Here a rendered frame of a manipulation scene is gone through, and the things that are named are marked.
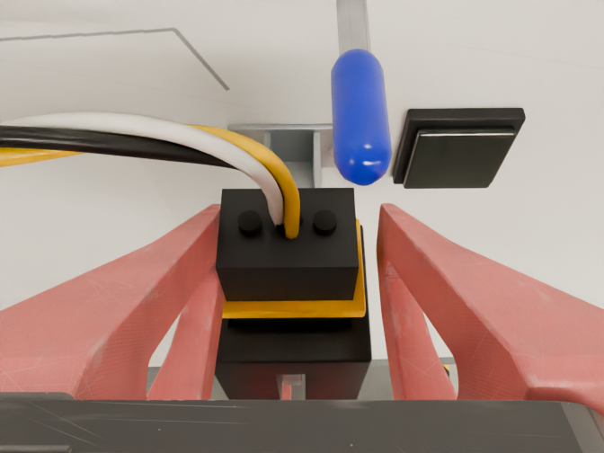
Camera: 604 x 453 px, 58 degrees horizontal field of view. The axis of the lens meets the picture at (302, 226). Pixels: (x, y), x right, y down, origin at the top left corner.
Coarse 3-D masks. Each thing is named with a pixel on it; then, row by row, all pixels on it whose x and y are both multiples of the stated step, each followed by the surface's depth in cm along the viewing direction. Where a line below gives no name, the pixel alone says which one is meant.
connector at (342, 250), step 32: (224, 192) 12; (256, 192) 12; (320, 192) 12; (352, 192) 12; (224, 224) 12; (256, 224) 12; (320, 224) 12; (352, 224) 12; (224, 256) 12; (256, 256) 12; (288, 256) 12; (320, 256) 12; (352, 256) 12; (224, 288) 12; (256, 288) 12; (288, 288) 12; (320, 288) 12; (352, 288) 12; (256, 320) 14; (288, 320) 14; (320, 320) 14
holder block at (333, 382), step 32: (224, 320) 14; (352, 320) 14; (224, 352) 14; (256, 352) 14; (288, 352) 14; (320, 352) 14; (352, 352) 14; (224, 384) 16; (256, 384) 16; (320, 384) 16; (352, 384) 16
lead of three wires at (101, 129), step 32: (0, 128) 7; (32, 128) 7; (64, 128) 8; (96, 128) 8; (128, 128) 8; (160, 128) 8; (192, 128) 8; (0, 160) 7; (32, 160) 8; (192, 160) 9; (224, 160) 9; (256, 160) 9; (288, 192) 10; (288, 224) 11
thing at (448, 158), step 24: (408, 120) 19; (432, 120) 19; (456, 120) 19; (480, 120) 19; (504, 120) 19; (408, 144) 20; (432, 144) 19; (456, 144) 19; (480, 144) 19; (504, 144) 19; (408, 168) 20; (432, 168) 20; (456, 168) 20; (480, 168) 20
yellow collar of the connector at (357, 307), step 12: (360, 240) 14; (360, 252) 14; (360, 264) 13; (360, 276) 13; (360, 288) 13; (324, 300) 13; (336, 300) 13; (348, 300) 13; (360, 300) 13; (228, 312) 13; (240, 312) 13; (252, 312) 13; (264, 312) 13; (276, 312) 13; (288, 312) 13; (300, 312) 13; (312, 312) 13; (324, 312) 13; (336, 312) 13; (348, 312) 13; (360, 312) 13
